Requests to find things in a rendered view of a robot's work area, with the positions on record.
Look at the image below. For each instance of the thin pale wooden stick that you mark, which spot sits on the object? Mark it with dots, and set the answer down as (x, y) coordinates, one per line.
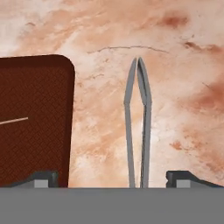
(14, 120)

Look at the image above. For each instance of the dark brown tray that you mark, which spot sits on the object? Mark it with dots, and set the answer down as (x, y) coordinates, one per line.
(35, 96)

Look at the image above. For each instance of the grey metal tongs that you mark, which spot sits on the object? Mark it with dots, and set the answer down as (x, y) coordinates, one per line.
(146, 116)

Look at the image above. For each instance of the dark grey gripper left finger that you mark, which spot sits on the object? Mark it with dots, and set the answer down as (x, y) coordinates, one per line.
(43, 178)

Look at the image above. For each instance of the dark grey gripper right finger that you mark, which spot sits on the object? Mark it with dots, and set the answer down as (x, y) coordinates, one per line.
(180, 178)

